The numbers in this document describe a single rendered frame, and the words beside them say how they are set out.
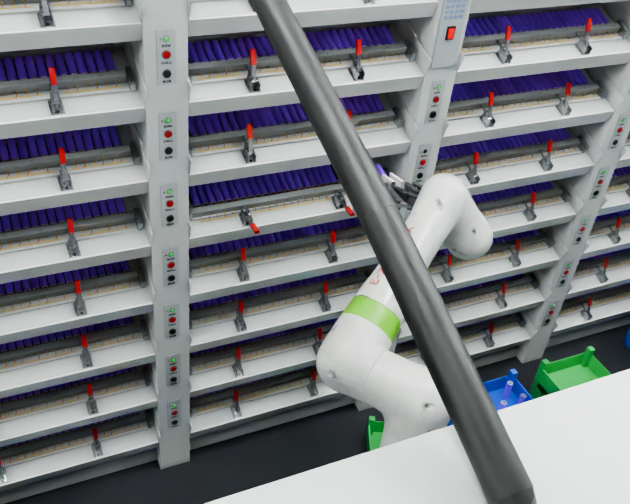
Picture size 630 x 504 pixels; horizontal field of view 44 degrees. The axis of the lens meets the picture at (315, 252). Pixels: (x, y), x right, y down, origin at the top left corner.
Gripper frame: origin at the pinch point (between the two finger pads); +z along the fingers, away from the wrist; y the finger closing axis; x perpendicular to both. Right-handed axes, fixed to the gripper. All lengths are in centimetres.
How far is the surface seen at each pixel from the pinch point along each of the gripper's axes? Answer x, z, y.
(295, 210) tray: 7.2, 8.5, 24.1
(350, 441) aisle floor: 97, 14, 2
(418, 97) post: -22.1, 0.7, -6.5
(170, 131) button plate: -22, -1, 58
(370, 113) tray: -16.6, 9.0, 2.6
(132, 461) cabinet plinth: 92, 27, 71
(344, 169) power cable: -60, -123, 78
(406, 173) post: 0.0, 4.4, -6.8
